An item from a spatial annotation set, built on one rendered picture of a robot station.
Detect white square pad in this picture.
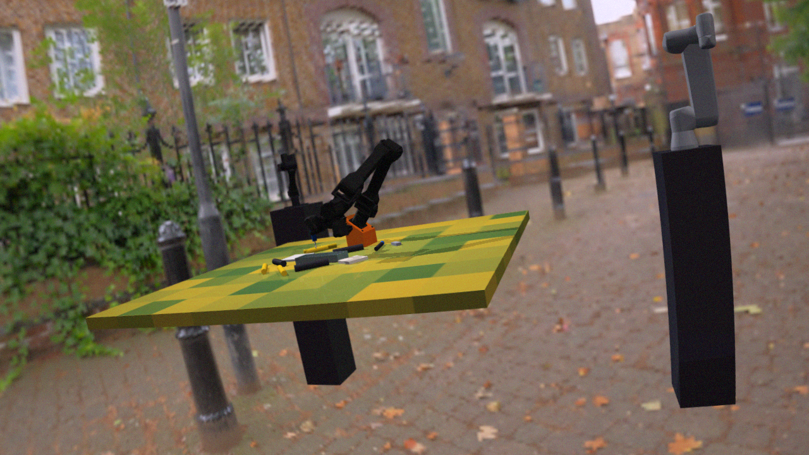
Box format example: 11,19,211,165
338,255,368,265

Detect keyboard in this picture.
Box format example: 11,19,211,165
295,250,349,265

